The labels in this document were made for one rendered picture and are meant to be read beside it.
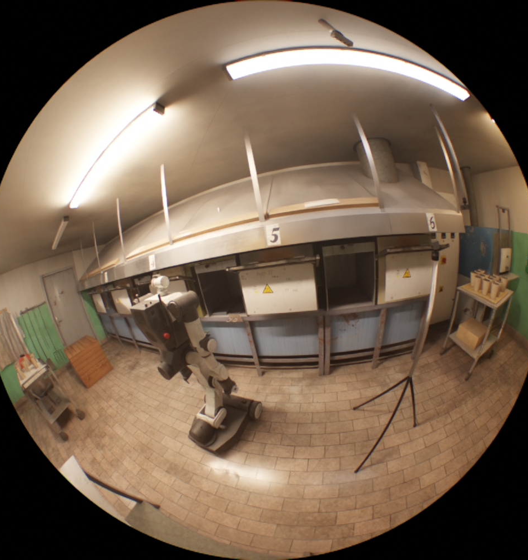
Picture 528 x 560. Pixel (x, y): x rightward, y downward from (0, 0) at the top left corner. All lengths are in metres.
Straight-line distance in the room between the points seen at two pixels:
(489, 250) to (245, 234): 2.93
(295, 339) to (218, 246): 1.19
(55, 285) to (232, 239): 4.55
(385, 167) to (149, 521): 3.42
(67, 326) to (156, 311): 4.29
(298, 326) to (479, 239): 2.75
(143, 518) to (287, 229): 2.33
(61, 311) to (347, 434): 5.44
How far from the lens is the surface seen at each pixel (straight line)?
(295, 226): 1.14
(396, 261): 1.54
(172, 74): 1.09
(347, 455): 1.65
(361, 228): 1.20
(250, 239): 1.19
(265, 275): 1.39
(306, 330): 1.77
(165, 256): 1.64
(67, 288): 5.09
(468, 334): 2.45
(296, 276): 1.36
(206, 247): 1.35
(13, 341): 5.03
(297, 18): 1.01
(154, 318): 0.95
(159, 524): 1.64
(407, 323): 2.11
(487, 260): 2.91
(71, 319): 5.10
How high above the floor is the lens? 1.57
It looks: 14 degrees down
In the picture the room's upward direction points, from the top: 10 degrees counter-clockwise
